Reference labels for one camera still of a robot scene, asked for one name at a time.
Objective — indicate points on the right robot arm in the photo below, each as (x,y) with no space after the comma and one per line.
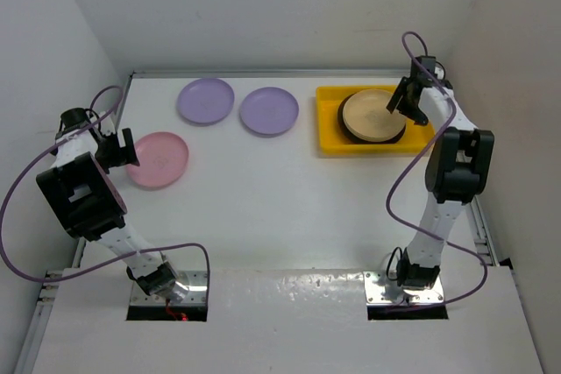
(456,172)

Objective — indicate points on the purple plate left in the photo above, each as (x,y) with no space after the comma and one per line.
(205,101)

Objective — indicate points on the purple plate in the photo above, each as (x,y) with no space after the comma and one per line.
(205,101)
(269,111)

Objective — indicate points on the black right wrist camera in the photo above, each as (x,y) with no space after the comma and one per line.
(426,70)

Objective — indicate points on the orange plate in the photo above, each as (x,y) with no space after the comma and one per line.
(365,116)

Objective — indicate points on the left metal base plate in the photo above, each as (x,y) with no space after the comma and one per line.
(190,290)

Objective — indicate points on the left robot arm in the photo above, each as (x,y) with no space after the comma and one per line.
(78,189)

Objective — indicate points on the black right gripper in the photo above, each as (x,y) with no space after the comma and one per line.
(398,101)

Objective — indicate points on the metal base plate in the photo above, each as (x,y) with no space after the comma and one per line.
(190,290)
(382,292)

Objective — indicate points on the purple plate right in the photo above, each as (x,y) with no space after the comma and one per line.
(269,111)

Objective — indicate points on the pink plate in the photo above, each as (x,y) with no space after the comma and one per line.
(163,159)

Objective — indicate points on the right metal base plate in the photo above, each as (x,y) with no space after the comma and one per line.
(382,292)

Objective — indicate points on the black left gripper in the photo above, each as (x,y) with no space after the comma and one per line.
(117,158)

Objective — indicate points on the yellow plastic bin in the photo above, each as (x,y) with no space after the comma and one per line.
(332,141)

